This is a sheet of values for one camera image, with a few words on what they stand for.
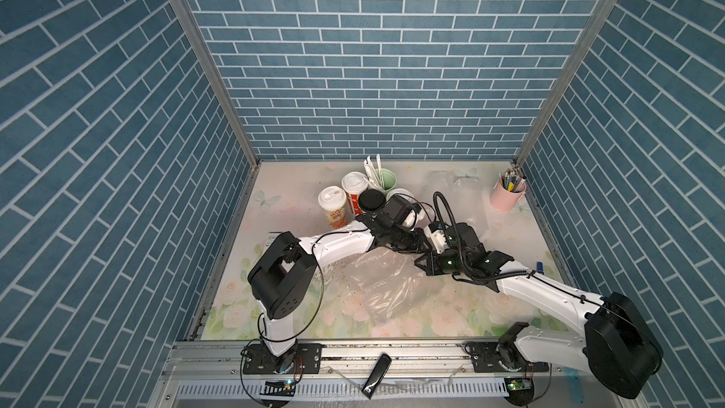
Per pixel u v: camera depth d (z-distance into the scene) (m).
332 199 0.87
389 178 1.00
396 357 0.75
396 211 0.68
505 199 1.02
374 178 0.98
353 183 0.91
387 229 0.68
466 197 1.08
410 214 0.72
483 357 0.74
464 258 0.64
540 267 0.91
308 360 0.74
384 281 0.83
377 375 0.69
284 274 0.48
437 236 0.77
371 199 0.87
